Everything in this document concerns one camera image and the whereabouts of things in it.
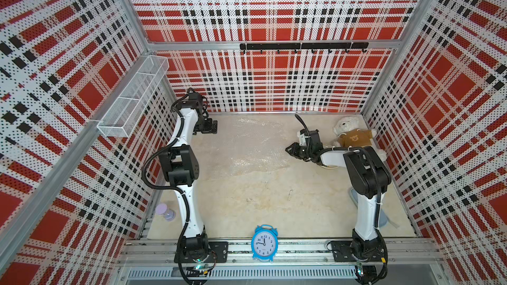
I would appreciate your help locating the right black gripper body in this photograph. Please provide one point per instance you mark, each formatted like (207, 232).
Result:
(308, 150)

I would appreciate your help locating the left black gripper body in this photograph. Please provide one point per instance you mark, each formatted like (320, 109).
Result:
(203, 125)

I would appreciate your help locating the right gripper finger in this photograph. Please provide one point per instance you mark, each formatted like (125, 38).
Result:
(307, 158)
(295, 150)

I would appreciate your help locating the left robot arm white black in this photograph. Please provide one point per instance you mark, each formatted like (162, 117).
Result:
(180, 168)

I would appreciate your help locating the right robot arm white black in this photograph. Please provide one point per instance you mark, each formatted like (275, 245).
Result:
(369, 179)

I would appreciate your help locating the white teddy bear brown shirt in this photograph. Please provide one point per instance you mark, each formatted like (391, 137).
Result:
(349, 133)

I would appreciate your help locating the blue alarm clock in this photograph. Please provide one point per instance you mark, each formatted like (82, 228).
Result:
(265, 243)

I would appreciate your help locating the grey blue oval dish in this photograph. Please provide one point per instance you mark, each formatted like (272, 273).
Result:
(383, 218)

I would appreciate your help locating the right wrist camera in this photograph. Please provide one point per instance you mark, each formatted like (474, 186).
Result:
(303, 139)

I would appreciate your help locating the white wire mesh basket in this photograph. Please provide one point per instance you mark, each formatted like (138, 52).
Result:
(133, 97)

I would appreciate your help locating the black hook rail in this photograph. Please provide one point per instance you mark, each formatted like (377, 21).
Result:
(305, 46)

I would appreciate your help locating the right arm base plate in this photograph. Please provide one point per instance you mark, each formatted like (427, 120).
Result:
(340, 250)

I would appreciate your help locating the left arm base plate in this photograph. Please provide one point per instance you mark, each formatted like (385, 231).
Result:
(216, 253)

